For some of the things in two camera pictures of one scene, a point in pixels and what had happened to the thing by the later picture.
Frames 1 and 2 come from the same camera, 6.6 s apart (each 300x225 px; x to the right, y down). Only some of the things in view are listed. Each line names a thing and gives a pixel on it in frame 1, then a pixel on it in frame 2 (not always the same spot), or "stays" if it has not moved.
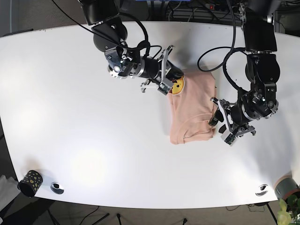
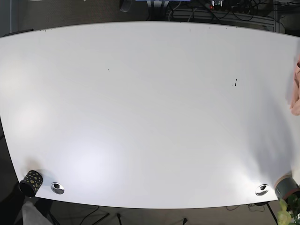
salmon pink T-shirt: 191,100 -> 295,106
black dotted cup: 30,183 stays
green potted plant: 288,212 stays
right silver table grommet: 261,190 stays
